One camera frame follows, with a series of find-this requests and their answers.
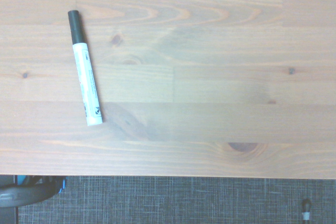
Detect white marker with black cap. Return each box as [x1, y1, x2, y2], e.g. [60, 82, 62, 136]
[67, 9, 103, 127]

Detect black headphones with blue pads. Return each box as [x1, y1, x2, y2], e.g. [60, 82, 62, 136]
[0, 175, 67, 208]

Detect black cable with white tag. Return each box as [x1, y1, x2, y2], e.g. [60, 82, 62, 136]
[300, 198, 313, 224]

